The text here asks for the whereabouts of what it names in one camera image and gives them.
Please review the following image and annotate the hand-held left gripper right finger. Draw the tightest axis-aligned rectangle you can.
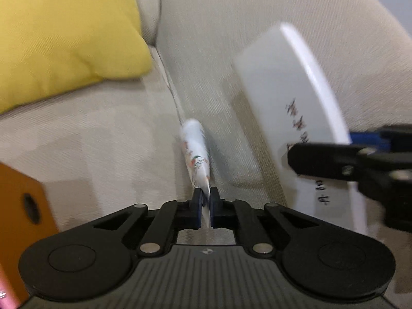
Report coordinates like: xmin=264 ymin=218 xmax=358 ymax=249
xmin=210 ymin=187 xmax=371 ymax=258

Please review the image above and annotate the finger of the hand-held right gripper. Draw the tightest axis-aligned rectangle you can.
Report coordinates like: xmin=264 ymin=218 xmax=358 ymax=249
xmin=349 ymin=125 xmax=412 ymax=151
xmin=286 ymin=143 xmax=392 ymax=181

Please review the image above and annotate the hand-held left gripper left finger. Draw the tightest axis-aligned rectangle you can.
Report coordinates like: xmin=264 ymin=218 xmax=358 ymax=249
xmin=41 ymin=188 xmax=204 ymax=257

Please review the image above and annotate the white printed tube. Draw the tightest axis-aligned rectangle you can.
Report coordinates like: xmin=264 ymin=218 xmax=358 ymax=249
xmin=179 ymin=118 xmax=213 ymax=230

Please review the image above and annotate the white box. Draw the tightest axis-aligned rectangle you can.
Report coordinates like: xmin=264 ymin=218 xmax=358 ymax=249
xmin=232 ymin=22 xmax=369 ymax=236

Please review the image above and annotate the orange cardboard box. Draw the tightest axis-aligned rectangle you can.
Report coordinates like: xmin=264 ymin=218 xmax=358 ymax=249
xmin=0 ymin=162 xmax=61 ymax=302

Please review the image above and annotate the pink pouch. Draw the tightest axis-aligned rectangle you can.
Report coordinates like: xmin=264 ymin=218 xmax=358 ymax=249
xmin=0 ymin=262 xmax=22 ymax=309

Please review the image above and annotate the beige sofa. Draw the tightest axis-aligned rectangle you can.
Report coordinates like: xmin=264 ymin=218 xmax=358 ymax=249
xmin=0 ymin=0 xmax=412 ymax=309

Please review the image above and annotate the yellow pillow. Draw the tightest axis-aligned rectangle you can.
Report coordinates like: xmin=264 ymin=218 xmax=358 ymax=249
xmin=0 ymin=0 xmax=153 ymax=115

